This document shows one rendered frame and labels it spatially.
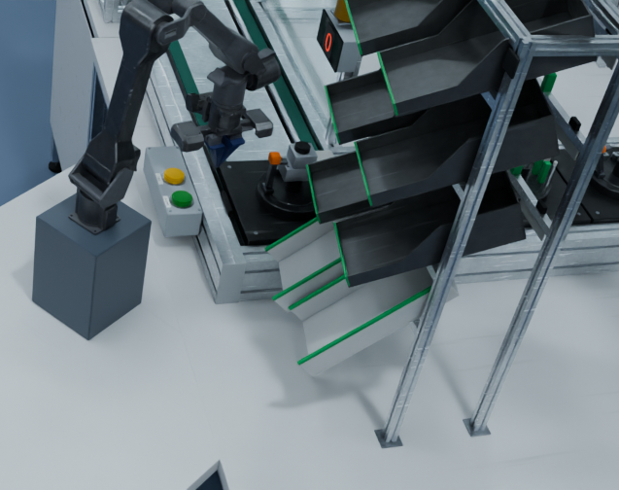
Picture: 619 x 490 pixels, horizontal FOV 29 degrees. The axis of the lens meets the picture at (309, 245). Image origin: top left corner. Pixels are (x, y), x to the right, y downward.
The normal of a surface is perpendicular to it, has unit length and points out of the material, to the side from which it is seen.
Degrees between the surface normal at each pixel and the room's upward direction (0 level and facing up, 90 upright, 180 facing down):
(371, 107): 25
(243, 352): 0
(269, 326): 0
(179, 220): 90
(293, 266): 45
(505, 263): 90
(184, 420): 0
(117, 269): 90
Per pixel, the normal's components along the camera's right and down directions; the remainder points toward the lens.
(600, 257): 0.29, 0.66
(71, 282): -0.58, 0.44
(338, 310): -0.56, -0.57
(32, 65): 0.18, -0.75
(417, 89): -0.25, -0.70
